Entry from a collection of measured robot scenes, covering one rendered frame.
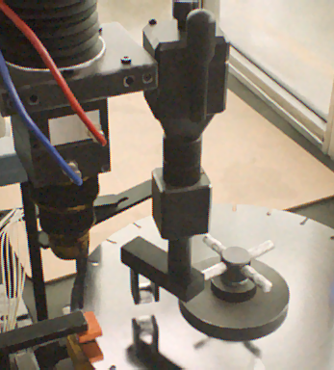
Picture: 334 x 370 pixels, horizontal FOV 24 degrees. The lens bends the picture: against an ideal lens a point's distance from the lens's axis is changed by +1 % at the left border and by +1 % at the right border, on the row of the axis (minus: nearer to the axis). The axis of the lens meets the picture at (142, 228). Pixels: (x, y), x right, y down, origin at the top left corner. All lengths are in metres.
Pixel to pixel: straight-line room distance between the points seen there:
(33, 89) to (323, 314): 0.39
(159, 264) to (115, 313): 0.09
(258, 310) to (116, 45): 0.31
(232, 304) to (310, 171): 0.64
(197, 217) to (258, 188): 0.67
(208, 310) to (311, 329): 0.10
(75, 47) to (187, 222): 0.18
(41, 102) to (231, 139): 0.93
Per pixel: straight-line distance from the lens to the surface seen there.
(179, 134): 0.60
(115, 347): 0.73
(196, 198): 0.62
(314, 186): 1.32
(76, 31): 0.54
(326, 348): 0.75
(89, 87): 0.54
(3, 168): 0.84
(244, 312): 0.75
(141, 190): 0.99
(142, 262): 0.70
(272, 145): 1.43
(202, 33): 0.53
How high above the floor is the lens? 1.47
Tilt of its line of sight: 37 degrees down
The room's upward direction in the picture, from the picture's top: 1 degrees counter-clockwise
